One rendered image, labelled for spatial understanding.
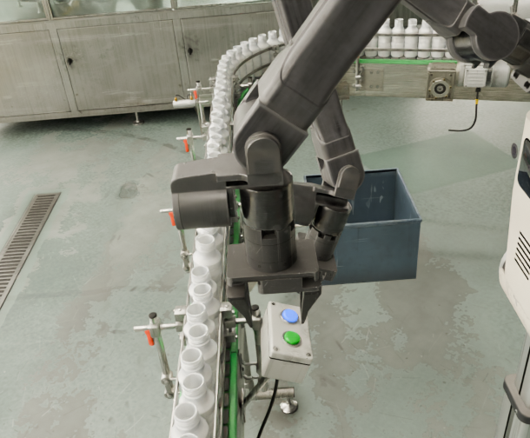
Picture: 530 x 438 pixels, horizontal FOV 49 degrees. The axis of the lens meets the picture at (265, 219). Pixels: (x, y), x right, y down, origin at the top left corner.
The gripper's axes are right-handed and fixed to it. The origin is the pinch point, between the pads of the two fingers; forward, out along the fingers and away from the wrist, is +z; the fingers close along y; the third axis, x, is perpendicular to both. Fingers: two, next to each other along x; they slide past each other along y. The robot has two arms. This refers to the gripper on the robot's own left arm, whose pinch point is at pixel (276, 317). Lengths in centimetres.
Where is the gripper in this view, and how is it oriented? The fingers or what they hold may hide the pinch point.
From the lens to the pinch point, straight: 72.9
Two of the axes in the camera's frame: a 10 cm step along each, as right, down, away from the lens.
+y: 10.0, -0.7, -0.1
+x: -0.3, -5.4, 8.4
